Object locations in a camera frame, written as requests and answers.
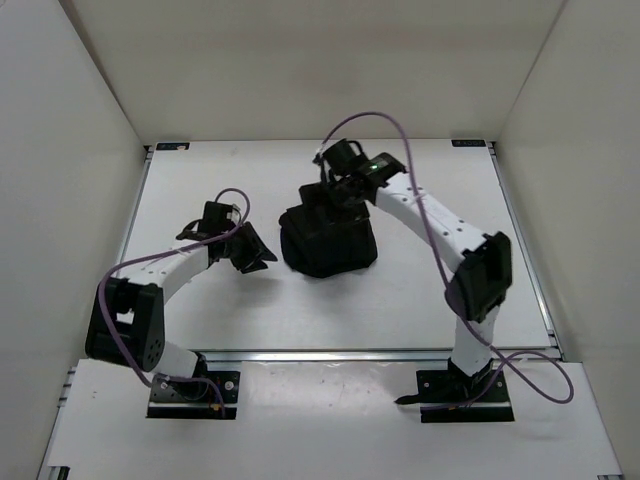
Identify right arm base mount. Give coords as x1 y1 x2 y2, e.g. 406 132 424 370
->
394 370 515 424

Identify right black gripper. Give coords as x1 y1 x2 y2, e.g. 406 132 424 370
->
302 178 370 239

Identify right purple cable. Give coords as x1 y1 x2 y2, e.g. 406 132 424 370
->
314 111 574 405

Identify right blue label sticker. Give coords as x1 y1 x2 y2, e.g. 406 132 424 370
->
451 139 486 148

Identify blue label sticker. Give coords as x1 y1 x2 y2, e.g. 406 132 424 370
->
451 139 486 148
155 142 190 151

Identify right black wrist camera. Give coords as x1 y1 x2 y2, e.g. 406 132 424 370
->
322 139 368 176

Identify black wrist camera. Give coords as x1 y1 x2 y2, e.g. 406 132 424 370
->
197 201 241 236
322 139 368 176

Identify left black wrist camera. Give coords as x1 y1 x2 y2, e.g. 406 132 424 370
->
197 201 241 236

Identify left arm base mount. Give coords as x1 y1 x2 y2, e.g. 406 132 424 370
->
146 366 241 421

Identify left blue label sticker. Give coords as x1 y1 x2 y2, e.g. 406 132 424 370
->
155 142 190 151

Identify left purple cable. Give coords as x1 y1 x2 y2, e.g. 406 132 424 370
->
97 187 251 416

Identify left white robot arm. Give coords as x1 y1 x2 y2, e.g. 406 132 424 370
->
85 220 277 398

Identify purple cable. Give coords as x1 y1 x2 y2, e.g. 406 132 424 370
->
97 187 251 416
314 111 574 405

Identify black pleated skirt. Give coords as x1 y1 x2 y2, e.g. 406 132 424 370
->
279 204 378 279

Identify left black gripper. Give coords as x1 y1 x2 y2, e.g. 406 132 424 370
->
223 220 278 274

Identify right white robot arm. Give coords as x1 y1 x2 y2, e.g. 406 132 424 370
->
279 151 513 401

